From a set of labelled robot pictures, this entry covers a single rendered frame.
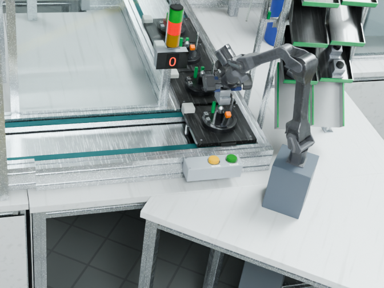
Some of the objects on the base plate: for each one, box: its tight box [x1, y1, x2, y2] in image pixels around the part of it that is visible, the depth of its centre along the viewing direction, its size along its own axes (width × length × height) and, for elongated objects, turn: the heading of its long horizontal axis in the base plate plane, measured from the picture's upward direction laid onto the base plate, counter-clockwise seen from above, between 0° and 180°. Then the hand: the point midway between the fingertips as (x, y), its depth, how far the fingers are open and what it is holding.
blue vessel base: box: [264, 0, 284, 46], centre depth 339 cm, size 16×16×27 cm
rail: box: [35, 142, 274, 191], centre depth 249 cm, size 6×89×11 cm, turn 97°
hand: (223, 87), depth 255 cm, fingers closed on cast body, 4 cm apart
